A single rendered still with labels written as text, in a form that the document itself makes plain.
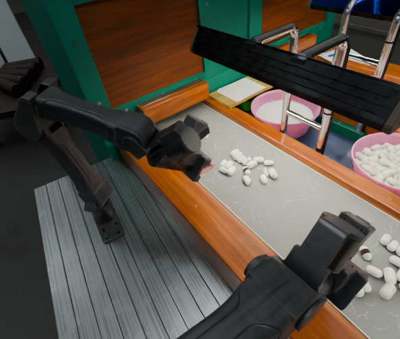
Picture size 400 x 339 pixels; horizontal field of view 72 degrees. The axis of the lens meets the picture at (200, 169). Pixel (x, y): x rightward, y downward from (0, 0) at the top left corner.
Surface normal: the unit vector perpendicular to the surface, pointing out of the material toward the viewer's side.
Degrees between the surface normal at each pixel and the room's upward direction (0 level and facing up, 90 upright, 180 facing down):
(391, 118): 58
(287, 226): 0
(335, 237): 49
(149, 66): 90
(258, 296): 18
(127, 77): 90
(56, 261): 0
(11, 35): 90
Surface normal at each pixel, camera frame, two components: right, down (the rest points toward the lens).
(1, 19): 0.58, 0.51
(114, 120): 0.20, -0.65
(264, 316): 0.15, -0.84
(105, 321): -0.11, -0.73
